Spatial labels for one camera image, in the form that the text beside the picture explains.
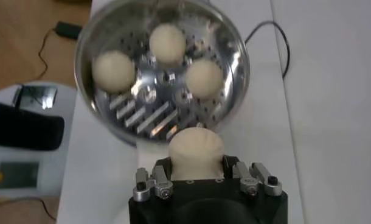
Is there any white steamed baozi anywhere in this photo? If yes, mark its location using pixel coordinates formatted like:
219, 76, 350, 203
148, 23, 187, 65
92, 51, 136, 94
184, 59, 224, 99
168, 127, 226, 181

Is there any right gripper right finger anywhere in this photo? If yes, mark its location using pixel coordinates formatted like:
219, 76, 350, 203
223, 155, 283, 197

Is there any perforated stainless steel steamer basket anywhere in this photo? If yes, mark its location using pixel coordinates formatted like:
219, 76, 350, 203
74, 0, 251, 147

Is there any black cooker power cord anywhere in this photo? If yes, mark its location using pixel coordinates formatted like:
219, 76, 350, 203
244, 20, 291, 79

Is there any black floor power adapter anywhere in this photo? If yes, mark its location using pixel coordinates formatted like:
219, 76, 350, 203
36, 20, 83, 82

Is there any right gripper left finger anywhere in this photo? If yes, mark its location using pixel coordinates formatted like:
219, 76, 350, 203
132, 158, 174, 203

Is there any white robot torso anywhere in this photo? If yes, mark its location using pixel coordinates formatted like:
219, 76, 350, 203
0, 81, 78, 200

